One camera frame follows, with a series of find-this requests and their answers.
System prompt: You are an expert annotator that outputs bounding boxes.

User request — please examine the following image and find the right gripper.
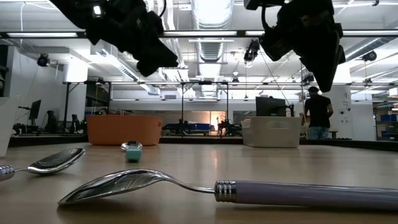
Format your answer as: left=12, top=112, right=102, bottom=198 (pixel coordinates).
left=264, top=0, right=346, bottom=93

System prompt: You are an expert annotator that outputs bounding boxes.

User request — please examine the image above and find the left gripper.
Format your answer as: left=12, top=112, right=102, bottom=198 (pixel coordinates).
left=85, top=0, right=180, bottom=77

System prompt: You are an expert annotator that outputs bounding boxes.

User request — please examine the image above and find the teal handled spoon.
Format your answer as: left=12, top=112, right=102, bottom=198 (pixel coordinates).
left=120, top=140, right=144, bottom=163

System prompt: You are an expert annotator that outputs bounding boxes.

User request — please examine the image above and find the purple handled spoon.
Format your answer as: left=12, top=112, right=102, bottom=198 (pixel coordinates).
left=0, top=147, right=86, bottom=183
left=57, top=169, right=398, bottom=212

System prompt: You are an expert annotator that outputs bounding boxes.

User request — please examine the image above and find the black ceiling spotlight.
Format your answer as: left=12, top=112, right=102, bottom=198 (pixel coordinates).
left=243, top=39, right=261, bottom=63
left=361, top=50, right=378, bottom=62
left=36, top=53, right=50, bottom=68

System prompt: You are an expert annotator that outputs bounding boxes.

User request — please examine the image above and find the overhead light bar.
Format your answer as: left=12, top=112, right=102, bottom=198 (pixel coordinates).
left=0, top=29, right=398, bottom=39

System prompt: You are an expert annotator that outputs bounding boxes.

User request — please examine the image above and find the person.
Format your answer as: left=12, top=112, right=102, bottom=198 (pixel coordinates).
left=303, top=86, right=334, bottom=141

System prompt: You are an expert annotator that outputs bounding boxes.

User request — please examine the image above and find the black computer monitor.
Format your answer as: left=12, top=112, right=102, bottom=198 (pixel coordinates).
left=255, top=96, right=295, bottom=118

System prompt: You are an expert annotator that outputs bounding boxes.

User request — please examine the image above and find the distant robot station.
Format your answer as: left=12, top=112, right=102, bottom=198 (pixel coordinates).
left=161, top=121, right=212, bottom=137
left=217, top=119, right=243, bottom=137

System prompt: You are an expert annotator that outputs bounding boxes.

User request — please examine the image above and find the orange plastic bin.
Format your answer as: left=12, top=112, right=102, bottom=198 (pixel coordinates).
left=86, top=114, right=163, bottom=146

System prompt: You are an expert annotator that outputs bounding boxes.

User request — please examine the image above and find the shelf with blue bins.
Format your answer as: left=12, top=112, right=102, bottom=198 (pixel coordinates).
left=373, top=102, right=398, bottom=141

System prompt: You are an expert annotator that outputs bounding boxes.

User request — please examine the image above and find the light grey plastic bin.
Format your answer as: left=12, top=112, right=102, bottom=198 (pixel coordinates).
left=241, top=116, right=302, bottom=149

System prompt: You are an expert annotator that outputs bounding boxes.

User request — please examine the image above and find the small black monitor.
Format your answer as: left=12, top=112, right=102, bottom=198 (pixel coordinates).
left=27, top=99, right=42, bottom=126

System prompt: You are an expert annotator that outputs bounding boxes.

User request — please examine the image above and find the white plastic bin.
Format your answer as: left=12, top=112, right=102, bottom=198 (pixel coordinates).
left=0, top=95, right=20, bottom=157

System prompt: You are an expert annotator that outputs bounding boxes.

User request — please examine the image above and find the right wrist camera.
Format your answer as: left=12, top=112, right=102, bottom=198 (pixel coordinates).
left=259, top=29, right=301, bottom=62

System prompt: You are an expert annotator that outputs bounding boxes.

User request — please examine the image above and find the distant black frame stand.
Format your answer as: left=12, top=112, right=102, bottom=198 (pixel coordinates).
left=63, top=80, right=230, bottom=138

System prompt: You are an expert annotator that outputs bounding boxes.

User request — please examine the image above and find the silver ventilation duct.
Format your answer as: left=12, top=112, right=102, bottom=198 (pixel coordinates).
left=190, top=0, right=234, bottom=63

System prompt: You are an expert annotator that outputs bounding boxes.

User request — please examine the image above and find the black aluminium table frame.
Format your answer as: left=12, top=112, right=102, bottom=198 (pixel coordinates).
left=8, top=134, right=398, bottom=152

